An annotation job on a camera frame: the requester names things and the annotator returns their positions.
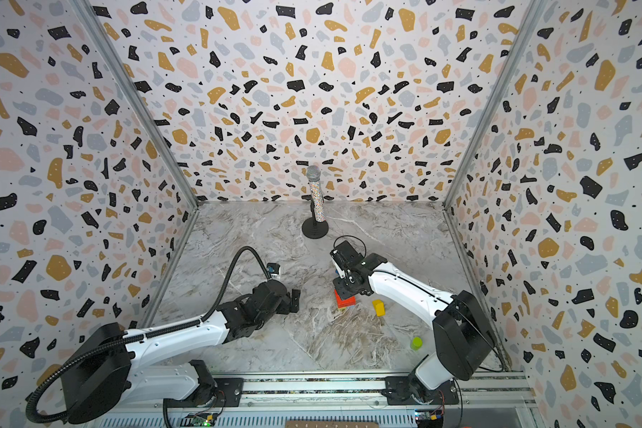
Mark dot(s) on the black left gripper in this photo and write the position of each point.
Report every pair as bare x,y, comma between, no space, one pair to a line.
287,307

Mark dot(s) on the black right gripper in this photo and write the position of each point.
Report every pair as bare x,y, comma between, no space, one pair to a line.
343,286

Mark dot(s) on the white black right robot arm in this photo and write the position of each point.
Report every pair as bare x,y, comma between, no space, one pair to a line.
462,333

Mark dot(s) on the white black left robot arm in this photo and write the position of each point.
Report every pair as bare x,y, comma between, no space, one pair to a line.
112,366

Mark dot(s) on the yellow rectangular wood block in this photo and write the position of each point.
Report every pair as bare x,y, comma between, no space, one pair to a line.
379,308

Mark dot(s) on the black round microphone stand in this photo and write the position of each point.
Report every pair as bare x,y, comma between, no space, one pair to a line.
316,226

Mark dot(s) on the lime green wood cylinder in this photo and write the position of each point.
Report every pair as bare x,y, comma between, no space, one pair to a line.
416,343

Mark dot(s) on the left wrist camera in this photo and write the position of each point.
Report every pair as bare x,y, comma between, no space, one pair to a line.
273,269

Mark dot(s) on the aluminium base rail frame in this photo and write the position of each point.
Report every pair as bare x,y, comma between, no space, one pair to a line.
342,399

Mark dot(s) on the right corner aluminium post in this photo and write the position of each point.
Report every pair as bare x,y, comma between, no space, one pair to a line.
528,23

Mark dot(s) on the corner aluminium post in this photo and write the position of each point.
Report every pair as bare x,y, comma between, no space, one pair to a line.
85,13
528,23

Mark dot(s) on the left corner aluminium post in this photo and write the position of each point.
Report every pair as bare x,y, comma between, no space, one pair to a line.
85,13

